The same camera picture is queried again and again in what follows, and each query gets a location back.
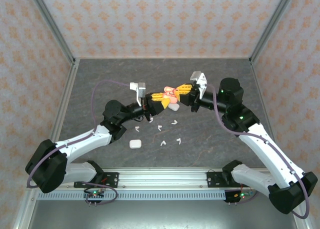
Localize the pink earbud charging case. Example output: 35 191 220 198
161 85 180 102

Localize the controller board with LED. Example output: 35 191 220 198
83 188 106 205
224 190 255 204

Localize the grey metal sheet panel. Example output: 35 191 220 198
27 200 298 229

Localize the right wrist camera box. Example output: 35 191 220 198
189 70 208 100

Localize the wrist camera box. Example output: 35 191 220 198
189 70 208 100
129 81 147 107

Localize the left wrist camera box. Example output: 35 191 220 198
129 81 147 107

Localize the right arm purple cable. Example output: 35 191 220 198
206 83 312 219

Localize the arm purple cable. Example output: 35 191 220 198
26 79 119 205
206 83 312 219

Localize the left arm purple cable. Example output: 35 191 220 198
26 79 119 205

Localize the aluminium side rail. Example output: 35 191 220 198
39 58 81 170
249 58 286 170

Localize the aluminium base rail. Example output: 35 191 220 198
26 167 300 190

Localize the aluminium corner post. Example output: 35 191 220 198
249 0 298 65
26 0 77 65

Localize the slotted grey cable duct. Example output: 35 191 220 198
36 191 227 201

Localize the aluminium frame leg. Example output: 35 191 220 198
286 188 311 229
12 188 38 229

